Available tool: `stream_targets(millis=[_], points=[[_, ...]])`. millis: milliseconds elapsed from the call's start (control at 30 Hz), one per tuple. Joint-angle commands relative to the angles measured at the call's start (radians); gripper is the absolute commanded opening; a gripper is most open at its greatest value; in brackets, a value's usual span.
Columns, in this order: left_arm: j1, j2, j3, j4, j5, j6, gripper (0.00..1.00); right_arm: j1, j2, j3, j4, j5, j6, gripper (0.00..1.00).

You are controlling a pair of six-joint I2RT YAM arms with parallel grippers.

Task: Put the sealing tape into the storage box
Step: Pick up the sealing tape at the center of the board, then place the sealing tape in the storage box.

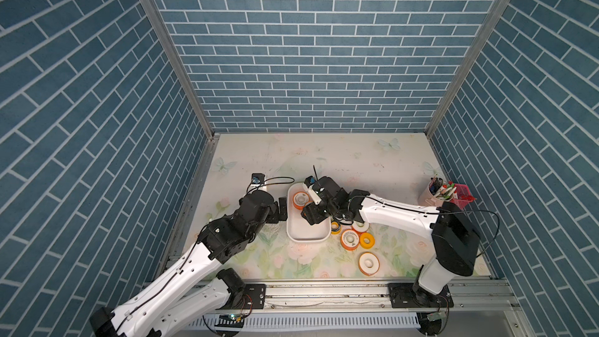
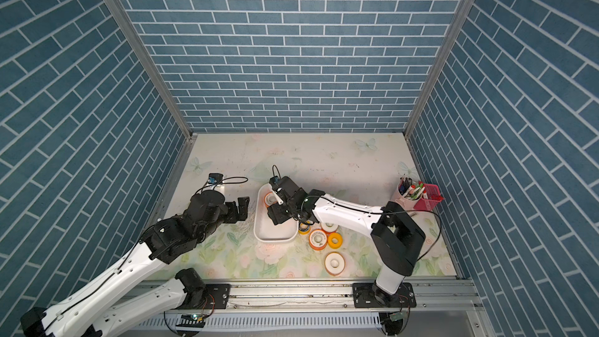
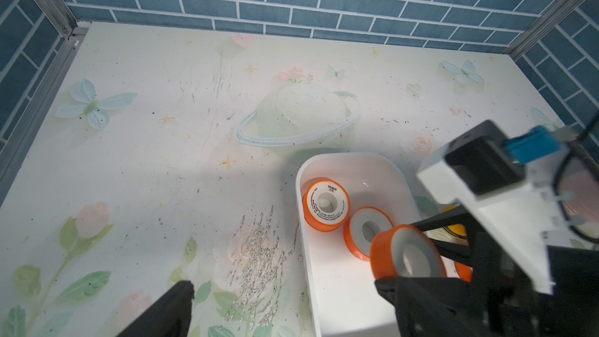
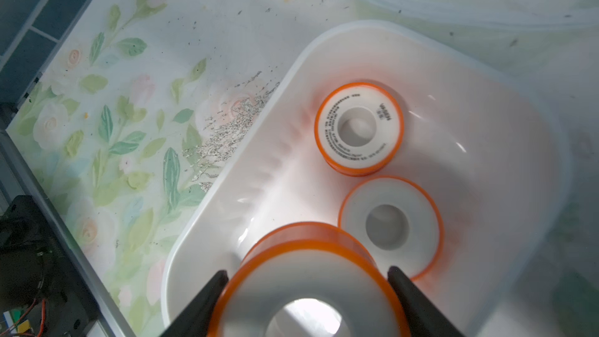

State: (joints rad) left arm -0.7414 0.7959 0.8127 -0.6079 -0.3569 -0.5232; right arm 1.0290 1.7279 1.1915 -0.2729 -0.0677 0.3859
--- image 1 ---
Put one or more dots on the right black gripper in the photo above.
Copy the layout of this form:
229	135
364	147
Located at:
311	213

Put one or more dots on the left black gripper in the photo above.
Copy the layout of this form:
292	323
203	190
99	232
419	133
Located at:
274	215

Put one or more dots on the large orange white tape roll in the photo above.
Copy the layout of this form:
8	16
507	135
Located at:
360	227

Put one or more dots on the white storage box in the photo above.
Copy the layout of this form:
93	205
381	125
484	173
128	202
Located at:
297	228

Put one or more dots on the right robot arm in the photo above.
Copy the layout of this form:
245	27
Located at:
455	238

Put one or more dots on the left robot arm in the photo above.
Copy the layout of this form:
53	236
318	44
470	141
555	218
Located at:
196	284

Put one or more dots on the yellow black tape roll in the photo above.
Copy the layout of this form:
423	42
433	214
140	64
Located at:
335	228

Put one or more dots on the yellow orange tape roll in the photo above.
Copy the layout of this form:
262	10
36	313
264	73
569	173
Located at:
367	240

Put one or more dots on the large orange tape roll front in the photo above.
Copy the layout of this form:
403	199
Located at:
369	264

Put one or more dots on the pink pen cup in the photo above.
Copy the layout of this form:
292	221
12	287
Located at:
437	193

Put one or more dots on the magenta plastic basket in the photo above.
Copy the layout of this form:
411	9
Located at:
462	196

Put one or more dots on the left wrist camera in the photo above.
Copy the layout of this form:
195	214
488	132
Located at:
258	182

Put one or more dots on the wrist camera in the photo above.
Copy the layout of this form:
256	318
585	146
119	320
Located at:
258	182
314	189

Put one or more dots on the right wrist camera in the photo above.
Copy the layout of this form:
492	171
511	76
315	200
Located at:
314	189

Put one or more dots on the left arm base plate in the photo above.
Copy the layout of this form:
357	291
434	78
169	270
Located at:
253	297

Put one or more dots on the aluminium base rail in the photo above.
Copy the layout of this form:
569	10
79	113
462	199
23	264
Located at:
343	296

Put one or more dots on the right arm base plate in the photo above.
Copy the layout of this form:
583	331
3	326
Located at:
403	295

